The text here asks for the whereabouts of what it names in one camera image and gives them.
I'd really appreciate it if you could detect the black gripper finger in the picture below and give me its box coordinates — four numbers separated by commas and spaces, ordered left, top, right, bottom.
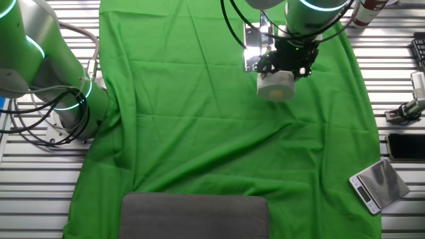
293, 48, 320, 80
254, 52, 280, 81

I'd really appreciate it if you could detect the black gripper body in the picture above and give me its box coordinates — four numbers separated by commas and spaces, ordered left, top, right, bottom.
273, 39, 315, 71

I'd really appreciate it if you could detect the white toilet paper roll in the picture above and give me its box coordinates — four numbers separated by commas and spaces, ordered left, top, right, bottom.
256, 69, 296, 102

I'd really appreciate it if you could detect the green cloth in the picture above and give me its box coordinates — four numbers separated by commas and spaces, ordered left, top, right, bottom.
62, 0, 383, 239

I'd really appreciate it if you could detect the gray clamp tool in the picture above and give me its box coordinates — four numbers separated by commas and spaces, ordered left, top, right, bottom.
399, 98, 425, 121

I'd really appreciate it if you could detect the black smartphone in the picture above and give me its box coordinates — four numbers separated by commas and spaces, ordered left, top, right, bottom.
384, 132, 425, 163

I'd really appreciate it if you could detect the silver digital kitchen scale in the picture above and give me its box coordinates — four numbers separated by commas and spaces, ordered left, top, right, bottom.
348, 158, 411, 216

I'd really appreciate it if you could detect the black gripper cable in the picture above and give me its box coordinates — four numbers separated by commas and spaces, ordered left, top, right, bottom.
220, 0, 356, 50

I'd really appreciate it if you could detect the small metal mounting bracket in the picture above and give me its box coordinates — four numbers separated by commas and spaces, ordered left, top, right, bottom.
384, 110, 401, 126

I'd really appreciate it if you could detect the silver ribbed camera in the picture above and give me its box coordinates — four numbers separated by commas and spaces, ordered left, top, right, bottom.
410, 71, 425, 100

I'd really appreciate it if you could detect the thick grey base cable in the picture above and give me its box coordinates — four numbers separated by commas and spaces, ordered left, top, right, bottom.
54, 19, 100, 80

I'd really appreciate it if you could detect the black cable bundle at base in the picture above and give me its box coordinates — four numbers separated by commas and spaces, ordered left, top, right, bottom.
0, 86, 91, 147

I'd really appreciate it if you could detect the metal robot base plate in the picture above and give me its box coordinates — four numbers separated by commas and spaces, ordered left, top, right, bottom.
44, 109, 96, 150

